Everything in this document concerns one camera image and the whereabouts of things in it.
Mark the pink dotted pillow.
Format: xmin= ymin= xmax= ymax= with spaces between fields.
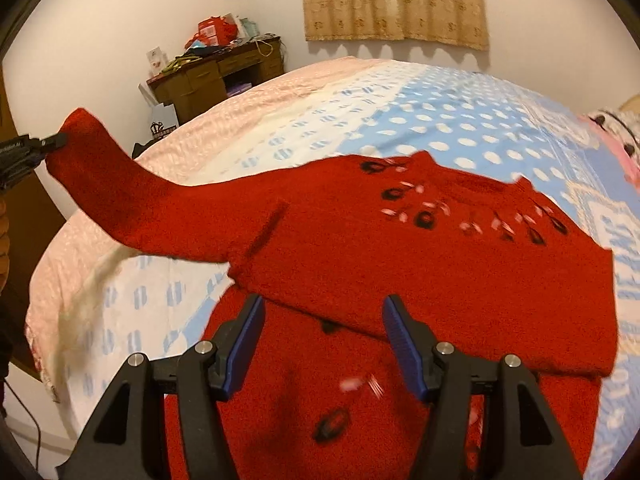
xmin=577 ymin=102 xmax=640 ymax=186

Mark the black cable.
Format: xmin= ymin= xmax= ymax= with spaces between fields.
xmin=2 ymin=379 xmax=43 ymax=463

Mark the pale green gift bag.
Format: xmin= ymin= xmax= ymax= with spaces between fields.
xmin=236 ymin=16 xmax=263 ymax=41

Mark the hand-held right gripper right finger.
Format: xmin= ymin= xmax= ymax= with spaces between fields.
xmin=382 ymin=296 xmax=583 ymax=480

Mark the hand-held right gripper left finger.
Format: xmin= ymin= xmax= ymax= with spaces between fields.
xmin=55 ymin=294 xmax=266 ymax=480

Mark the small white box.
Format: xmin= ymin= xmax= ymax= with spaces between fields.
xmin=146 ymin=46 xmax=169 ymax=80

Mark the pink and blue dotted quilt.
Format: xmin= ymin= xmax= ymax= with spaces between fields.
xmin=25 ymin=55 xmax=640 ymax=480

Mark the brown wooden desk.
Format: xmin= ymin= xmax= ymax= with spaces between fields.
xmin=149 ymin=35 xmax=286 ymax=126

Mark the white paper bag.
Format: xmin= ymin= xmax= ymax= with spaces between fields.
xmin=139 ymin=82 xmax=179 ymax=145

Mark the beige patterned curtain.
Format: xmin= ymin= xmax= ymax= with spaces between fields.
xmin=299 ymin=0 xmax=490 ymax=52

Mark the red knit sweater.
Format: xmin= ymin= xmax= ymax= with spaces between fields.
xmin=45 ymin=107 xmax=618 ymax=480

